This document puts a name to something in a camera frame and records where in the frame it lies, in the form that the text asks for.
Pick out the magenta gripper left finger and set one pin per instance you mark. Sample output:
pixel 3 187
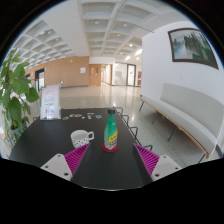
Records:
pixel 64 166

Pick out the green plastic bottle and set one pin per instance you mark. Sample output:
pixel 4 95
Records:
pixel 110 132

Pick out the small white sticker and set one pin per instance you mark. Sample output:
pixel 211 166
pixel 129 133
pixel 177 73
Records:
pixel 90 115

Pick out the red round coaster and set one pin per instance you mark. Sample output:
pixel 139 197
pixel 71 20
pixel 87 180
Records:
pixel 110 150

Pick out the white polka dot mug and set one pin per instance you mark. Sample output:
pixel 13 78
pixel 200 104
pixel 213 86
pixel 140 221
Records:
pixel 81 137

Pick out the black chair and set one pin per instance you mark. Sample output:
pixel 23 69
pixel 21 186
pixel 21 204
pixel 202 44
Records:
pixel 119 110
pixel 125 118
pixel 149 147
pixel 134 130

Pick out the white long bench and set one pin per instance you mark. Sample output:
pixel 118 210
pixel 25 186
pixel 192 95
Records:
pixel 198 115

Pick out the black chair nearest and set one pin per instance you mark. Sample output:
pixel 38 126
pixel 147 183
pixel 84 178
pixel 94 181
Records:
pixel 149 147

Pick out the acrylic sign stand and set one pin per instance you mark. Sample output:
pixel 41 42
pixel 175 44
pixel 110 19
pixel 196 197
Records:
pixel 50 103

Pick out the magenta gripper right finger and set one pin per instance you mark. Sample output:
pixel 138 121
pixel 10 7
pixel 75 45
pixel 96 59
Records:
pixel 156 166

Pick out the green leafy plant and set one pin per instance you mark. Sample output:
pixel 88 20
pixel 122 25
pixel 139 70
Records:
pixel 16 93

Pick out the multicolour round sticker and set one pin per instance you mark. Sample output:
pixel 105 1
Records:
pixel 72 115

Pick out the black chair farthest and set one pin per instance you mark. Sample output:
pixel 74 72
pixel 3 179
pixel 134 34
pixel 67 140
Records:
pixel 119 110

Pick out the framed landscape painting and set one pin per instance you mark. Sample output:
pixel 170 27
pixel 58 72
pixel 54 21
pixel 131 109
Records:
pixel 190 45

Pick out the blue sticker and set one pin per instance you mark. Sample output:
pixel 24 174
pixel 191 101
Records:
pixel 98 116

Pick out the green round sticker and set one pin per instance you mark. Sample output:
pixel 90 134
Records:
pixel 65 118

